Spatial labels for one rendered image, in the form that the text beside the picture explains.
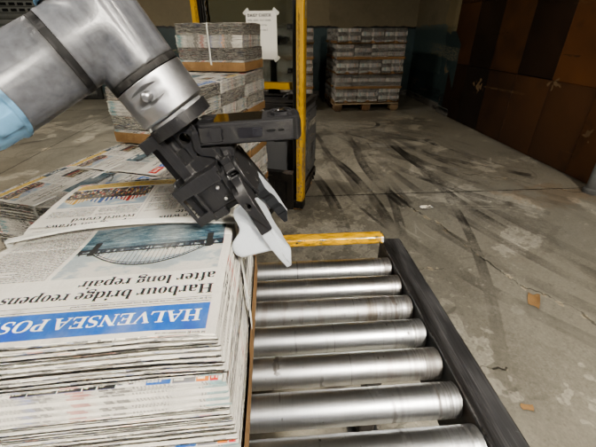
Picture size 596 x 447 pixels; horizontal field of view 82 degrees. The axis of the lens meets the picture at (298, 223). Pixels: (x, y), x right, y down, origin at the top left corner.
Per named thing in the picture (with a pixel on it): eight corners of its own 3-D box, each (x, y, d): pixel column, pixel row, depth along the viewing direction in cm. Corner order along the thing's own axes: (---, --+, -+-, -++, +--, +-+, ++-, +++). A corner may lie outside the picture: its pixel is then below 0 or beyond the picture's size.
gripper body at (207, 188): (214, 204, 47) (151, 129, 42) (265, 172, 46) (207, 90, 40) (204, 232, 41) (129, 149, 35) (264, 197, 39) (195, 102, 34)
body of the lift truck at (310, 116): (225, 196, 299) (214, 99, 260) (247, 174, 345) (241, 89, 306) (302, 204, 284) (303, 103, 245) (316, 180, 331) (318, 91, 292)
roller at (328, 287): (184, 298, 74) (181, 279, 72) (397, 287, 77) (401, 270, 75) (179, 314, 70) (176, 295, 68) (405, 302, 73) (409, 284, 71)
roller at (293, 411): (148, 416, 52) (141, 394, 50) (450, 395, 55) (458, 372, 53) (137, 450, 47) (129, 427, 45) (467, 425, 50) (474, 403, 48)
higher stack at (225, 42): (204, 238, 238) (171, 22, 175) (223, 218, 263) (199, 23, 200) (257, 246, 230) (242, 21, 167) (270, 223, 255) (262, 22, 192)
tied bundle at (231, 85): (155, 127, 173) (145, 77, 161) (185, 115, 198) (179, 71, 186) (225, 132, 165) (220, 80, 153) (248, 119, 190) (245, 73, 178)
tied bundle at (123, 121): (115, 143, 148) (100, 86, 137) (157, 127, 173) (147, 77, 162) (193, 150, 140) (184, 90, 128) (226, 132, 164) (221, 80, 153)
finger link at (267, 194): (255, 221, 54) (219, 191, 47) (287, 202, 53) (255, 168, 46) (260, 236, 52) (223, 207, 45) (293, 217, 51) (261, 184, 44)
